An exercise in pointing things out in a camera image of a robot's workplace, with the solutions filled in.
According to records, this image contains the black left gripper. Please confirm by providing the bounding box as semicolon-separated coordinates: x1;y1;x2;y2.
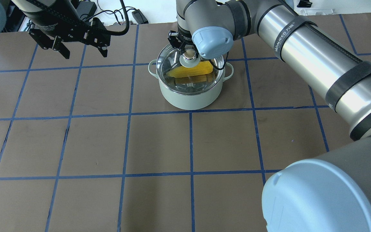
28;18;111;59

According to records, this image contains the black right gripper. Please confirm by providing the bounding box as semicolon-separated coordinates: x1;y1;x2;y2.
167;30;194;57

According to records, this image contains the glass pot lid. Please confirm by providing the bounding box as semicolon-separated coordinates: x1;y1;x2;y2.
154;44;231;95

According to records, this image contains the yellow corn cob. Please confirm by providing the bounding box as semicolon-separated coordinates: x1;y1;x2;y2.
166;61;214;78

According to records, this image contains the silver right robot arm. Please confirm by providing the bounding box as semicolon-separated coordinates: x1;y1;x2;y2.
190;59;371;232

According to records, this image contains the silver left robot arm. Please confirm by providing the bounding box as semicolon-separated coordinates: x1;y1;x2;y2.
0;0;111;59

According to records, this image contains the pale green cooking pot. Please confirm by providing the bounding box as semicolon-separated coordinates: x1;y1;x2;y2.
148;44;234;110

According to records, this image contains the black power brick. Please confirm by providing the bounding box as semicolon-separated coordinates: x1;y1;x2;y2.
76;1;97;21

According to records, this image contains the black laptop charger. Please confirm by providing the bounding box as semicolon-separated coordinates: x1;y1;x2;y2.
132;9;149;24

